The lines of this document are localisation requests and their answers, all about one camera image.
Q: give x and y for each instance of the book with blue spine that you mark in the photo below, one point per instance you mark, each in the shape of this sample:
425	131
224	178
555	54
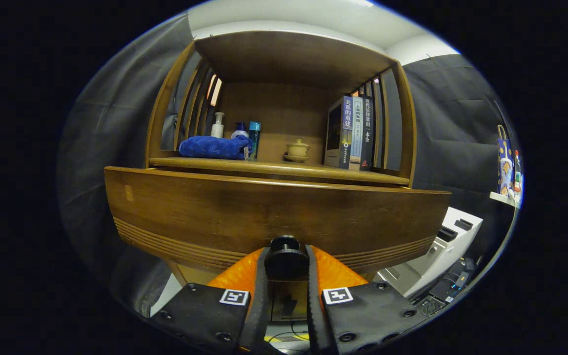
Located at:
347	118

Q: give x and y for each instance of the blue patterned gift bag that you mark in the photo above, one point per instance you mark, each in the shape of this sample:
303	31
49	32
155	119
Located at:
505	167

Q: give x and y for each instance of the teal cylindrical bottle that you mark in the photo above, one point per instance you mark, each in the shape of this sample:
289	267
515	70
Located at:
255	138

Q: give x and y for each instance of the wooden cabinet with hutch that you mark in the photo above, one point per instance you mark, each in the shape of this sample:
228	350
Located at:
284	59

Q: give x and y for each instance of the black electronic device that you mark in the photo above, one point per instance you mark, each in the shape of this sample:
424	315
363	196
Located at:
449	291

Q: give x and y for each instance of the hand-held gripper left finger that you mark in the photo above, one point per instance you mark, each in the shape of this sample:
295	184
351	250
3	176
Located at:
260	296

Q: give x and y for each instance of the beige lidded teacup with saucer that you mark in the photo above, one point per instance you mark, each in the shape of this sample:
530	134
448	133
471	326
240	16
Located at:
297	149

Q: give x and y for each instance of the book with black spine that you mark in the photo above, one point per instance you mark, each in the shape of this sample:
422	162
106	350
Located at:
367	128

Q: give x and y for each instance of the wooden drawer with black knob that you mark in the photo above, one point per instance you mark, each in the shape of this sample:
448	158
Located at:
264	212

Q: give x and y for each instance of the white box appliance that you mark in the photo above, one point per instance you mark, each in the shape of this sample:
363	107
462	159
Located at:
442	246

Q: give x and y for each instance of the blue folded towel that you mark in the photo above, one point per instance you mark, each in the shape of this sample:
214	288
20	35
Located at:
210	147

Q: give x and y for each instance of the white side shelf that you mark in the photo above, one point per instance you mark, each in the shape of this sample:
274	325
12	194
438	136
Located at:
503	198

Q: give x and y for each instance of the wooden countertop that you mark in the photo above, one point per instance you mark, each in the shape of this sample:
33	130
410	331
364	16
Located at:
289	168

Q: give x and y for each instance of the white pump bottle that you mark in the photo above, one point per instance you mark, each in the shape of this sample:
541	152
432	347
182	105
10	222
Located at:
217	129

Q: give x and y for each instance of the clear bottle with red label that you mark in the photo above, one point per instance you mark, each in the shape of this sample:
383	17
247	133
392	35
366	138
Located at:
516	177

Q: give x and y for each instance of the book with white spine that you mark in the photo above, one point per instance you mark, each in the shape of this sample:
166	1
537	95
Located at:
357	128

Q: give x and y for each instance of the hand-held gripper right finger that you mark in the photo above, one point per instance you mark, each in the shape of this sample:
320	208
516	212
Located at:
313	305

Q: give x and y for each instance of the white bottle with blue cap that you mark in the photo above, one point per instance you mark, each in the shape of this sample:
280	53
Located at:
239	132

